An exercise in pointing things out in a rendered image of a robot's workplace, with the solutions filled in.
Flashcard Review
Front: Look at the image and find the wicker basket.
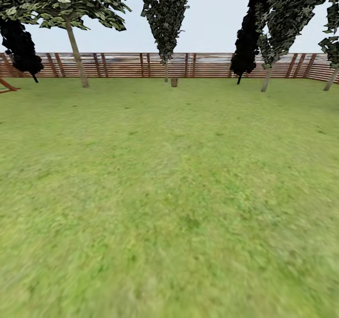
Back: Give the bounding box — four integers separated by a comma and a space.
171, 78, 178, 87

